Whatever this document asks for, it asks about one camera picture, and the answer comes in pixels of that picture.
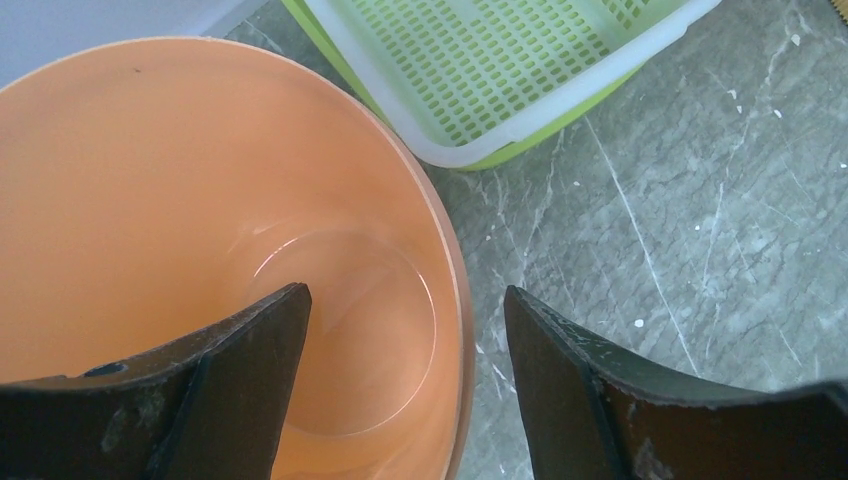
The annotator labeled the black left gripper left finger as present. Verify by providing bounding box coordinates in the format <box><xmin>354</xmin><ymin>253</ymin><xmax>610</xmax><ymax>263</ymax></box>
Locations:
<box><xmin>1</xmin><ymin>283</ymin><xmax>312</xmax><ymax>479</ymax></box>

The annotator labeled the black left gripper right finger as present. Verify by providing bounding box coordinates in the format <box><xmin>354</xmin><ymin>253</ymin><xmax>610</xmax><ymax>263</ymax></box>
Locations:
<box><xmin>503</xmin><ymin>286</ymin><xmax>847</xmax><ymax>479</ymax></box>

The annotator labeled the large orange plastic bucket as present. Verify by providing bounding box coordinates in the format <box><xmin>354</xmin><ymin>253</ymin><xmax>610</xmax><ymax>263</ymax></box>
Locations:
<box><xmin>1</xmin><ymin>38</ymin><xmax>473</xmax><ymax>479</ymax></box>

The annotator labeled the white perforated basket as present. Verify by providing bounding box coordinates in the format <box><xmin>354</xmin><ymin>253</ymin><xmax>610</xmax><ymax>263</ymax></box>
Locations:
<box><xmin>301</xmin><ymin>0</ymin><xmax>723</xmax><ymax>170</ymax></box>

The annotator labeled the green tray under basket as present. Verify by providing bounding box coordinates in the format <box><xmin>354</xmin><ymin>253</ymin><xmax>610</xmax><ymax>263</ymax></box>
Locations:
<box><xmin>281</xmin><ymin>0</ymin><xmax>641</xmax><ymax>172</ymax></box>

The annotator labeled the yellow slatted waste basket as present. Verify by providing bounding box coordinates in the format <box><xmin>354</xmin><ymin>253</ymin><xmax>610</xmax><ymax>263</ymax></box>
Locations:
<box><xmin>830</xmin><ymin>0</ymin><xmax>848</xmax><ymax>25</ymax></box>

